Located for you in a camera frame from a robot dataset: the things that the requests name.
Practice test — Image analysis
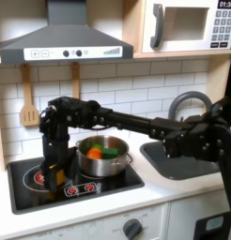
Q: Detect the dark grey tap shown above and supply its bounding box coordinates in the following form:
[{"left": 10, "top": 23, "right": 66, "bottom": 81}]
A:
[{"left": 167, "top": 91, "right": 214, "bottom": 122}]

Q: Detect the white toy microwave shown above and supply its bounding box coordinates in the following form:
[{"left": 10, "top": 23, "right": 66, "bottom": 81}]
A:
[{"left": 141, "top": 0, "right": 231, "bottom": 54}]

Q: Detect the black stove cooktop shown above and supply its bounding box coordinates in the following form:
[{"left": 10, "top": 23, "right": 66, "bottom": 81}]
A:
[{"left": 7, "top": 156, "right": 146, "bottom": 216}]

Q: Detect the yellow block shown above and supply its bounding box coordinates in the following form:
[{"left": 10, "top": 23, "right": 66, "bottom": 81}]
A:
[{"left": 49, "top": 163, "right": 68, "bottom": 188}]

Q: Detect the orange toy carrot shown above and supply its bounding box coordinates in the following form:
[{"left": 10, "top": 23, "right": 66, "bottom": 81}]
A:
[{"left": 85, "top": 143, "right": 104, "bottom": 160}]

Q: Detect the grey extractor hood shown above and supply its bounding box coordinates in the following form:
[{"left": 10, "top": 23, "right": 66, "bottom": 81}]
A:
[{"left": 0, "top": 0, "right": 134, "bottom": 66}]

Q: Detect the white kitchen cabinet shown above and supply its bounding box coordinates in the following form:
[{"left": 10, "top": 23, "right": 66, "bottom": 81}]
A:
[{"left": 10, "top": 200, "right": 231, "bottom": 240}]

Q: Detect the light wooden shelf frame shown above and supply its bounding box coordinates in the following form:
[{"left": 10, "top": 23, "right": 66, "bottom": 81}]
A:
[{"left": 121, "top": 0, "right": 231, "bottom": 106}]

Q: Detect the grey oven knob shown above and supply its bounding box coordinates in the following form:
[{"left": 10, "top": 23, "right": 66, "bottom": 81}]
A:
[{"left": 122, "top": 217, "right": 144, "bottom": 240}]

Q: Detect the green wooden block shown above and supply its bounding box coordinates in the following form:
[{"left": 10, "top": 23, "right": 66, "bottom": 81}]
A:
[{"left": 101, "top": 146, "right": 119, "bottom": 160}]

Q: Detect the black oven door panel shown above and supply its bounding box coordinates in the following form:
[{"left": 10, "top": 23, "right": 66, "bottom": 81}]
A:
[{"left": 192, "top": 211, "right": 231, "bottom": 240}]

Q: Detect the wooden slotted spatula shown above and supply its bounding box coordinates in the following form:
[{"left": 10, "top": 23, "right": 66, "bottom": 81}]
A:
[{"left": 19, "top": 64, "right": 40, "bottom": 128}]

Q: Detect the steel pot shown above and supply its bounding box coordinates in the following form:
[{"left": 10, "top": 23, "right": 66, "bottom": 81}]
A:
[{"left": 75, "top": 134, "right": 134, "bottom": 178}]

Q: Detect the dark grey sink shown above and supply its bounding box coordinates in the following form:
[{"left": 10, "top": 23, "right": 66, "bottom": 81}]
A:
[{"left": 139, "top": 140, "right": 222, "bottom": 181}]

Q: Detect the thin black cable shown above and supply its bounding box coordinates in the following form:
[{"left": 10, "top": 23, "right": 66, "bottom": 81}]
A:
[{"left": 85, "top": 124, "right": 114, "bottom": 131}]

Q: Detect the wooden spoon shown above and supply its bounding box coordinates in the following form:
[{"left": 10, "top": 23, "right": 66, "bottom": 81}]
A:
[{"left": 69, "top": 61, "right": 82, "bottom": 100}]

